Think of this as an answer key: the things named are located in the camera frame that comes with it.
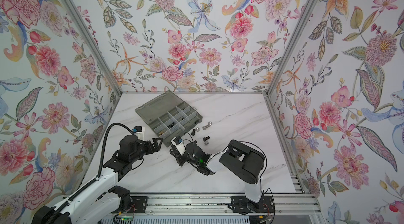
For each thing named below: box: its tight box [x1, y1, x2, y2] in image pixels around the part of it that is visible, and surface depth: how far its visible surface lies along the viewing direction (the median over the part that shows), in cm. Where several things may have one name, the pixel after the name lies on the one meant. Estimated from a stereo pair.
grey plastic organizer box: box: [134, 90, 204, 148], surface depth 106 cm
